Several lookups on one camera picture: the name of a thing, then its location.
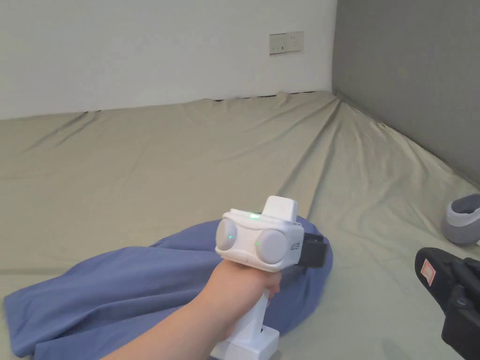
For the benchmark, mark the wall socket panel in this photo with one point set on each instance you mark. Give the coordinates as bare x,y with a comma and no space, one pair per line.
286,43

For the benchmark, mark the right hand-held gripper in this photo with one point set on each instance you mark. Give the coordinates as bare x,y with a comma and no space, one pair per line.
465,330

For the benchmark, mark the grey padded headboard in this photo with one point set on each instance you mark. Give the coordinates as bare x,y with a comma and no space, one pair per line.
412,75

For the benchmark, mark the person's left hand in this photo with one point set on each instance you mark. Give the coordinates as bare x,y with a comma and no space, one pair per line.
232,292

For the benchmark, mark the blue shirt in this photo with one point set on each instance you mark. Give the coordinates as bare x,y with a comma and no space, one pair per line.
112,285

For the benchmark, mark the person's left forearm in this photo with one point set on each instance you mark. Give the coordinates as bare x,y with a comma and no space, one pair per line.
157,333

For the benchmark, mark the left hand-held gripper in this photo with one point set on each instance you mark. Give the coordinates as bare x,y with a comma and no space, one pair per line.
258,243

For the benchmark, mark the bed with beige sheet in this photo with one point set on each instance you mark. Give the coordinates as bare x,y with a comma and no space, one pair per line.
187,157

